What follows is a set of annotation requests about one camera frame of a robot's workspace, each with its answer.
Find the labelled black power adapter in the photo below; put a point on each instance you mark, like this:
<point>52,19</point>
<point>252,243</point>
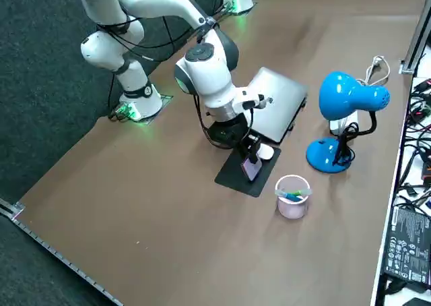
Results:
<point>407,248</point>

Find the blue pen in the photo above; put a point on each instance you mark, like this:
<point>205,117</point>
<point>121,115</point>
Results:
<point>289,197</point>

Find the black mouse pad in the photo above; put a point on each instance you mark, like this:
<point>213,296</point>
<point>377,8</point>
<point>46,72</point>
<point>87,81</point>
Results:
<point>235,176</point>

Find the white mesh pen cup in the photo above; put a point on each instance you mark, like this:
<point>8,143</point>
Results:
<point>291,208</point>

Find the aluminium post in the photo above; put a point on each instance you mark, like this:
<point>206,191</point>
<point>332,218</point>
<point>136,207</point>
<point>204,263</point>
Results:
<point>415,26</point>

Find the green pen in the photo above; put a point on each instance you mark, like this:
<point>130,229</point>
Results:
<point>296,194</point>

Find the white computer mouse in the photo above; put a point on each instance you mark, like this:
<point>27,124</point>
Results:
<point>266,152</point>

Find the white side bench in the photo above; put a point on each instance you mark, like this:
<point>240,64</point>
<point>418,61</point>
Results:
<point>387,235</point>

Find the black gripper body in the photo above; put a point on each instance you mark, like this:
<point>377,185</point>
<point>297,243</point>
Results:
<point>229,134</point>

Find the grey laptop with logo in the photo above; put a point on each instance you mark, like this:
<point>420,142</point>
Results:
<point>279,103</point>

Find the blue desk lamp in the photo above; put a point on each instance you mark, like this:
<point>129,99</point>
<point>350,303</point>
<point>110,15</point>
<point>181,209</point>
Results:
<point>343,93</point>

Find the aluminium frame profile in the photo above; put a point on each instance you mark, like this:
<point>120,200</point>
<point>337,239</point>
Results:
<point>50,248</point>

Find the white power strip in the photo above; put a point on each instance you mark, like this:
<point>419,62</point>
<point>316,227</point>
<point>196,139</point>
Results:
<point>336,125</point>

